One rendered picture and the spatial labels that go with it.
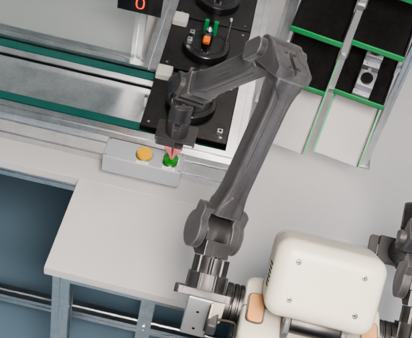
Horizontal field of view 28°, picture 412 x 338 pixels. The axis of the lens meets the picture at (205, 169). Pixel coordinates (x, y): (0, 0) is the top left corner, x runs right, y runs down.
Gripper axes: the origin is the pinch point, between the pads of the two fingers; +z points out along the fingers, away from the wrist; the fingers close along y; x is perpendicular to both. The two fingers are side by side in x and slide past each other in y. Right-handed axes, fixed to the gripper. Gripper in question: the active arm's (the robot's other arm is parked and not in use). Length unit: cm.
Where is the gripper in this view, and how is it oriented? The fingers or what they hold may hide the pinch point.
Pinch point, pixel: (171, 155)
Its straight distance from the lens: 218.7
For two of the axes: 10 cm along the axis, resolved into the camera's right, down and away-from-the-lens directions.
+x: -1.7, 7.2, -6.8
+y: -9.7, -2.4, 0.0
